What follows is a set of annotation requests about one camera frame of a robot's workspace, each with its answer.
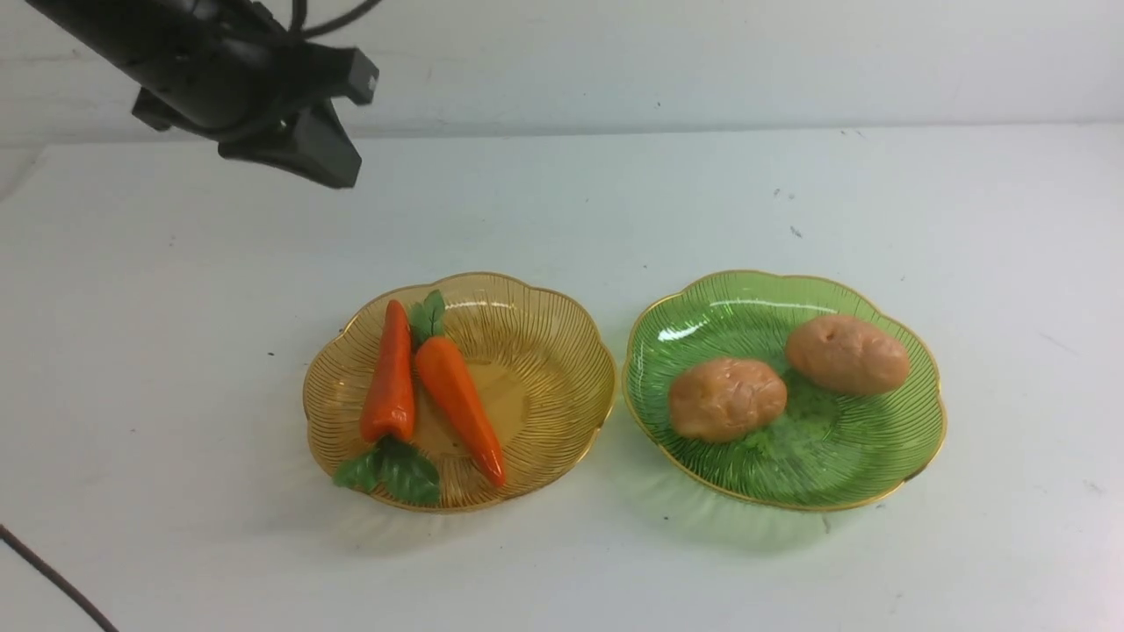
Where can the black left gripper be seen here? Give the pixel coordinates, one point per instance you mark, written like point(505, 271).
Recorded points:
point(223, 84)

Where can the orange toy carrot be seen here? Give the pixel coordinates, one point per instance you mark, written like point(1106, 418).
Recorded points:
point(387, 424)
point(442, 369)

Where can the brown toy potato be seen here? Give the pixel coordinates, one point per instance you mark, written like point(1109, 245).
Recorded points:
point(843, 354)
point(725, 399)

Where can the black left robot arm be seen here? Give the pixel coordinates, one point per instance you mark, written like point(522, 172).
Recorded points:
point(107, 26)

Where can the amber ribbed plastic plate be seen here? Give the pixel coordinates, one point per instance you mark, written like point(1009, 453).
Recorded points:
point(545, 377)

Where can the green ribbed plastic plate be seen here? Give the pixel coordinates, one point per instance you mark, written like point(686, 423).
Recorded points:
point(827, 452)

